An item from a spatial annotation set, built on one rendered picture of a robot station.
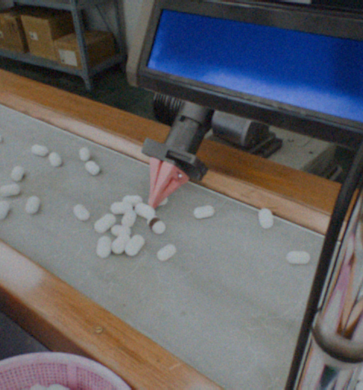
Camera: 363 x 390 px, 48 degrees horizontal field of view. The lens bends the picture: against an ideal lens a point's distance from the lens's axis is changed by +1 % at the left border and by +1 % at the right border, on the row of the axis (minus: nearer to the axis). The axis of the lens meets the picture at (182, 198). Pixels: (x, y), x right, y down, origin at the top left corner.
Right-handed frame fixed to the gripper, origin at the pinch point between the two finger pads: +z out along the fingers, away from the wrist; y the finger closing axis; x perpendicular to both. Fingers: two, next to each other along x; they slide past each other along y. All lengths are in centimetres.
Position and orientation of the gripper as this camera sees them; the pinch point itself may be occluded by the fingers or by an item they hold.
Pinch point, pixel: (154, 202)
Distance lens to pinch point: 66.4
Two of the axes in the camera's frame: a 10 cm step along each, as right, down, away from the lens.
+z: -4.3, 9.0, -0.7
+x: 4.0, 2.6, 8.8
